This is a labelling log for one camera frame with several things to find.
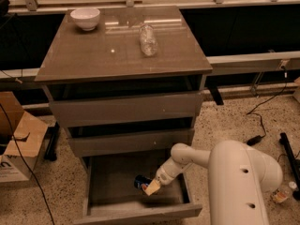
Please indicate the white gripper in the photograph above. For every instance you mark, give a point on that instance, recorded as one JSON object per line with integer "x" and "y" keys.
{"x": 163, "y": 174}

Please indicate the blue pepsi can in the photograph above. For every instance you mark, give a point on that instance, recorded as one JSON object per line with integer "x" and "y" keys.
{"x": 141, "y": 182}

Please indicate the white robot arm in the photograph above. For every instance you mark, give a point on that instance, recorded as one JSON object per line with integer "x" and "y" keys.
{"x": 238, "y": 176}

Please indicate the grey open bottom drawer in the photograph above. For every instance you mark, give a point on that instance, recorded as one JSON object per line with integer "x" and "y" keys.
{"x": 112, "y": 199}

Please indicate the grey middle drawer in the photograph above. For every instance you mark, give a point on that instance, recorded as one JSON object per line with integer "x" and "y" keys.
{"x": 133, "y": 142}

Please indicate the grey top drawer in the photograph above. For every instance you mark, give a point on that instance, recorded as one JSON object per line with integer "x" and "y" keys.
{"x": 106, "y": 111}

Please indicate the grey drawer cabinet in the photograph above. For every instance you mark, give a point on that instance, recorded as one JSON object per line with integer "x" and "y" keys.
{"x": 108, "y": 62}

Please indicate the black stand foot left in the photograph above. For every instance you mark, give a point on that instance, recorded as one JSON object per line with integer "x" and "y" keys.
{"x": 51, "y": 140}

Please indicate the small bottle on floor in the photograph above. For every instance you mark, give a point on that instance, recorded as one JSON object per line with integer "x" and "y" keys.
{"x": 283, "y": 192}

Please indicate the brown cardboard box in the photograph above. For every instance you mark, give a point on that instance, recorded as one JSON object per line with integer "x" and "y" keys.
{"x": 21, "y": 135}

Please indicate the black stand leg right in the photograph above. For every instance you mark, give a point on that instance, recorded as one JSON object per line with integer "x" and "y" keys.
{"x": 294, "y": 162}

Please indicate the clear plastic water bottle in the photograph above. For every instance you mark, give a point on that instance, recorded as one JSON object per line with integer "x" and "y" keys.
{"x": 148, "y": 41}

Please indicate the white ceramic bowl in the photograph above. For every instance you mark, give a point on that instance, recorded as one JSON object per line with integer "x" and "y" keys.
{"x": 86, "y": 18}

